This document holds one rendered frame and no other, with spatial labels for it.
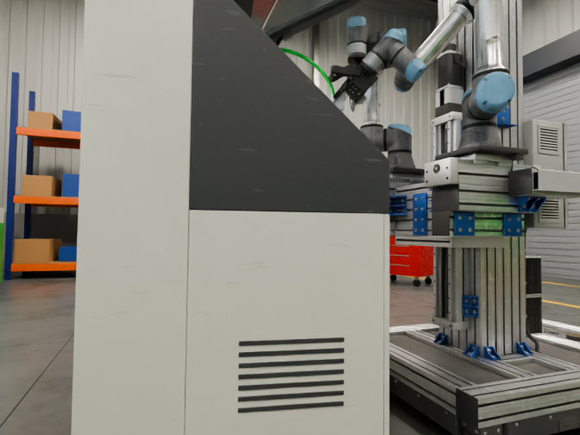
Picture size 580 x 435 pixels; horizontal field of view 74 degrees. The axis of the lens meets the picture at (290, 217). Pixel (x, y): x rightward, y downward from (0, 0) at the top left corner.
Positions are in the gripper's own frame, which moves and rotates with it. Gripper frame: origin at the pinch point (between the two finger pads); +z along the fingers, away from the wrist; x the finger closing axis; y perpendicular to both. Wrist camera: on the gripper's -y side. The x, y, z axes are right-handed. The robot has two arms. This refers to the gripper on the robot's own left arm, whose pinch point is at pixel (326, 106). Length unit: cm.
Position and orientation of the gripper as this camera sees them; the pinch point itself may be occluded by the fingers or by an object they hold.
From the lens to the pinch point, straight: 150.8
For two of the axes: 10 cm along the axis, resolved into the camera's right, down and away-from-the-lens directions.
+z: -6.7, 7.1, 2.3
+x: 1.4, -1.8, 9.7
